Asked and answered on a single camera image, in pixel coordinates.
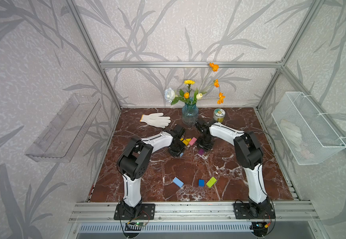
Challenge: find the pink rectangular block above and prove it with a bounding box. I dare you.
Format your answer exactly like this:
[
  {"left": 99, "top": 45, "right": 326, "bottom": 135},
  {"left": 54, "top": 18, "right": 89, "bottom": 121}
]
[{"left": 188, "top": 137, "right": 197, "bottom": 145}]

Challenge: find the light blue slanted block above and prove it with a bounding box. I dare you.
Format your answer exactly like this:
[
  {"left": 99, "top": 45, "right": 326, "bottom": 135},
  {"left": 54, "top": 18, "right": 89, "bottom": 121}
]
[{"left": 173, "top": 177, "right": 184, "bottom": 188}]

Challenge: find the lime green block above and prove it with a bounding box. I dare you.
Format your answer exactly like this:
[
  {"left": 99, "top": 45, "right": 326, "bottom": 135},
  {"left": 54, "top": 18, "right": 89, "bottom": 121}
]
[{"left": 206, "top": 177, "right": 217, "bottom": 188}]

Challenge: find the dark blue cube block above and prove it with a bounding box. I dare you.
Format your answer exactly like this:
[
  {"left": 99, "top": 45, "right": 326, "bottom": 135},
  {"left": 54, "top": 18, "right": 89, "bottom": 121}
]
[{"left": 198, "top": 179, "right": 205, "bottom": 187}]

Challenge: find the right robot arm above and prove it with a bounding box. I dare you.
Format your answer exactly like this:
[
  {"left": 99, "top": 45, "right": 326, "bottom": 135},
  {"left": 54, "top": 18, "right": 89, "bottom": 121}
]
[{"left": 195, "top": 119, "right": 276, "bottom": 219}]

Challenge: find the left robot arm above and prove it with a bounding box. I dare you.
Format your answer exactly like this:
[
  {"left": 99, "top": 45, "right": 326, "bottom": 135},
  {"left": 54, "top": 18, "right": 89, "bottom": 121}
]
[{"left": 117, "top": 124, "right": 186, "bottom": 210}]

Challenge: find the small green tin can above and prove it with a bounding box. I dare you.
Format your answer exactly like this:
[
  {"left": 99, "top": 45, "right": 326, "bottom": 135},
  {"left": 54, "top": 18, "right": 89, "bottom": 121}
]
[{"left": 213, "top": 108, "right": 226, "bottom": 123}]

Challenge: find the blue glass vase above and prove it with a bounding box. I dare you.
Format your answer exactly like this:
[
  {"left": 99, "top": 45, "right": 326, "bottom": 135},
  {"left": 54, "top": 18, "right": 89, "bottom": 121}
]
[{"left": 182, "top": 104, "right": 199, "bottom": 126}]

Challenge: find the white knit glove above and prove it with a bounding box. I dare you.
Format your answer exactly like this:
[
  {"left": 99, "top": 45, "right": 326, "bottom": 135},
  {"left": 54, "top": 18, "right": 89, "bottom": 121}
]
[{"left": 140, "top": 113, "right": 171, "bottom": 128}]

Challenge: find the artificial flower bouquet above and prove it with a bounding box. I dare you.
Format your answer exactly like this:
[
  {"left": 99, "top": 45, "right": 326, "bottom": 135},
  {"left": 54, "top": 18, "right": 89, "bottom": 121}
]
[{"left": 164, "top": 63, "right": 220, "bottom": 106}]

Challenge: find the left controller board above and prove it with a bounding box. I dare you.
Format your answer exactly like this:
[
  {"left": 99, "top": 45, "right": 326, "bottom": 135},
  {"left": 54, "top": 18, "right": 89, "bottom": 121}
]
[{"left": 125, "top": 222, "right": 149, "bottom": 231}]

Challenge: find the controller board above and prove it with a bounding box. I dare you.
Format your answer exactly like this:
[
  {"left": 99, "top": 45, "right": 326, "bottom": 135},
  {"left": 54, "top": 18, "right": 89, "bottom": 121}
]
[
  {"left": 250, "top": 222, "right": 271, "bottom": 239},
  {"left": 125, "top": 222, "right": 149, "bottom": 231}
]

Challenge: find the right controller board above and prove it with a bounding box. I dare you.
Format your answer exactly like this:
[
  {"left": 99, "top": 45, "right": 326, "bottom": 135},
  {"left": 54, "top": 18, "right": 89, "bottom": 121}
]
[{"left": 250, "top": 222, "right": 271, "bottom": 239}]

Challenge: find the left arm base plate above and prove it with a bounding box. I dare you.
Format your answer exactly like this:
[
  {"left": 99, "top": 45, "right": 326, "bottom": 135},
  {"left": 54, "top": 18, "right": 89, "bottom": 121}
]
[{"left": 114, "top": 203, "right": 156, "bottom": 221}]

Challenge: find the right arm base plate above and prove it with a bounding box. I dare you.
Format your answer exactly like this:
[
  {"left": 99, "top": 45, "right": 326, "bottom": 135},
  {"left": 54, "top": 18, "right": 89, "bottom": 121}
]
[{"left": 233, "top": 200, "right": 276, "bottom": 220}]

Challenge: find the white wire mesh basket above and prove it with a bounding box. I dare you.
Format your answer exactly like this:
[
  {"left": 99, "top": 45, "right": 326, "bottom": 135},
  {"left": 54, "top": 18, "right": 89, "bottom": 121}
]
[{"left": 272, "top": 92, "right": 346, "bottom": 165}]

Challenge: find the aluminium front rail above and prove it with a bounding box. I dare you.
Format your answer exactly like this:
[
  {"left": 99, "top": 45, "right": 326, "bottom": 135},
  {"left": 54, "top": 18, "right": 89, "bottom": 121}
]
[{"left": 69, "top": 201, "right": 320, "bottom": 223}]

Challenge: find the clear acrylic wall shelf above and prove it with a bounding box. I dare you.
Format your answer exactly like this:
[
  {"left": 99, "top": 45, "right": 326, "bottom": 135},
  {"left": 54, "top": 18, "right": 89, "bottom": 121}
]
[{"left": 25, "top": 93, "right": 102, "bottom": 163}]

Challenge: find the aluminium cage frame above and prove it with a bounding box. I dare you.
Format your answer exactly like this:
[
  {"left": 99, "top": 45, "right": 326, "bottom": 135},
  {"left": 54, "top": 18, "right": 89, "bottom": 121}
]
[{"left": 66, "top": 1, "right": 346, "bottom": 153}]

